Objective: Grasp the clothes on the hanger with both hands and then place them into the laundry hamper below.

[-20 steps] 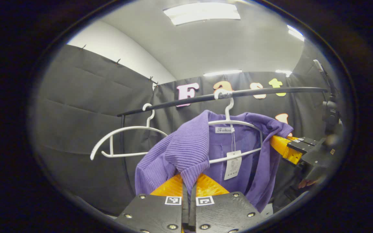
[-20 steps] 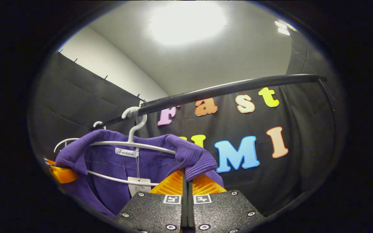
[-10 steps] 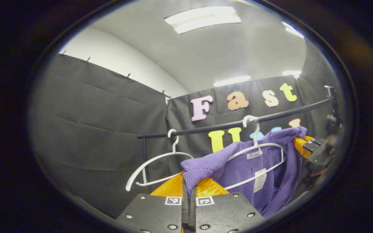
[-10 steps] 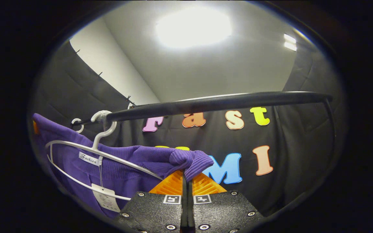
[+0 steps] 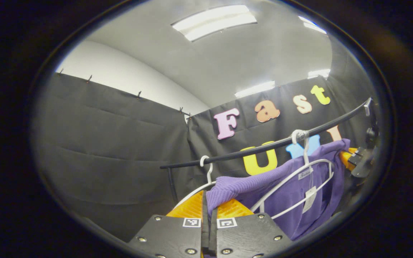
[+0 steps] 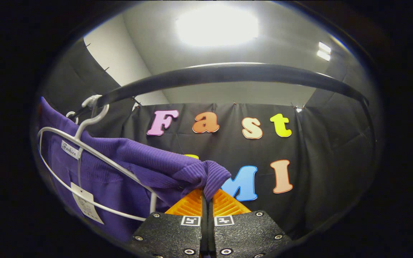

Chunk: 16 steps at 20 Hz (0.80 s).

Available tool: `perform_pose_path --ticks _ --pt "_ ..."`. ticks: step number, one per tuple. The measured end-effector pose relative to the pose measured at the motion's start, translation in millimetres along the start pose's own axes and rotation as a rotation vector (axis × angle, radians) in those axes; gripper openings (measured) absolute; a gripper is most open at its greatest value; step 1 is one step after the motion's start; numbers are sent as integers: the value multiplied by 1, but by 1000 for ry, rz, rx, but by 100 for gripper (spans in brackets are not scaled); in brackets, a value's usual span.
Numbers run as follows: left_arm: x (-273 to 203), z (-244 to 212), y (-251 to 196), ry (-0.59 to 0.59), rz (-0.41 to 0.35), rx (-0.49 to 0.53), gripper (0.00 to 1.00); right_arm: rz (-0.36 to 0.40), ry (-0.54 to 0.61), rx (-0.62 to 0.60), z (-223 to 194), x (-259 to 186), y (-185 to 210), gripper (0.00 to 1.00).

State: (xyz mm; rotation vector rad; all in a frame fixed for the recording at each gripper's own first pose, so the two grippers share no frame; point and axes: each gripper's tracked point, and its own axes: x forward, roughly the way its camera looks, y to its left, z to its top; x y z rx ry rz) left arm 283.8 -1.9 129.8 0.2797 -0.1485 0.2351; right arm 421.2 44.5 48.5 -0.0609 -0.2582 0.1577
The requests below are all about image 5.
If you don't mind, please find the black metal clothes rack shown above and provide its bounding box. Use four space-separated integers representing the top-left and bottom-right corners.
159 101 370 204

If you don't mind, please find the purple corduroy jacket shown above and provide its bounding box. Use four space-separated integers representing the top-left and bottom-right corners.
206 139 351 241

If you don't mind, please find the white plastic hanger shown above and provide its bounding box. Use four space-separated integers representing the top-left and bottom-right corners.
250 129 336 220
173 155 217 209

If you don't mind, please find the ceiling light panel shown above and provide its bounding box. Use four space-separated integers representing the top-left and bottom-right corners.
171 4 258 42
307 68 331 80
234 80 276 99
298 16 327 35

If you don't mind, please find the black backdrop cloth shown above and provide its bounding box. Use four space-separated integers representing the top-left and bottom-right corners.
31 73 379 244

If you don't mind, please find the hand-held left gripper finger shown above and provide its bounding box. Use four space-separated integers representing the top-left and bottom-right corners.
209 198 294 258
127 190 209 258

